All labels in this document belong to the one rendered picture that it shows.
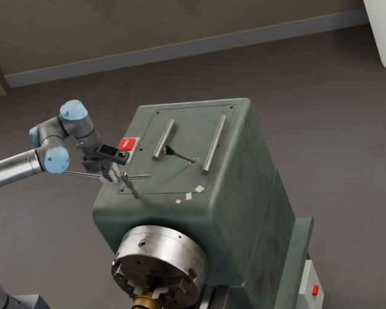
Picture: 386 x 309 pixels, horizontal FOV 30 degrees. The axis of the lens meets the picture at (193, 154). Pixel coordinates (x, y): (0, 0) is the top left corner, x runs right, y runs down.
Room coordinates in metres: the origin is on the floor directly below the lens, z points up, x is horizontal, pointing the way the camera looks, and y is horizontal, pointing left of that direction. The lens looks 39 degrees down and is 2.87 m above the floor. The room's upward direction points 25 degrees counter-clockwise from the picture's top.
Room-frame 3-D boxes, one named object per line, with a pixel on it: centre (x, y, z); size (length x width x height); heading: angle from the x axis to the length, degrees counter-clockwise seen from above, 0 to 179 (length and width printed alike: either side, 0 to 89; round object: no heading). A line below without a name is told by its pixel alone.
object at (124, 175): (1.92, 0.24, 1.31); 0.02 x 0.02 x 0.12
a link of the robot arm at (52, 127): (1.93, 0.39, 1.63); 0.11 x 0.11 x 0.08; 2
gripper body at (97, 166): (1.96, 0.29, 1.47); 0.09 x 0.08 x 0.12; 57
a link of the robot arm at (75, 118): (1.96, 0.29, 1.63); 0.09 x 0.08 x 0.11; 92
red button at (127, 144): (2.22, 0.21, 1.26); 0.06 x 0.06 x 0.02; 57
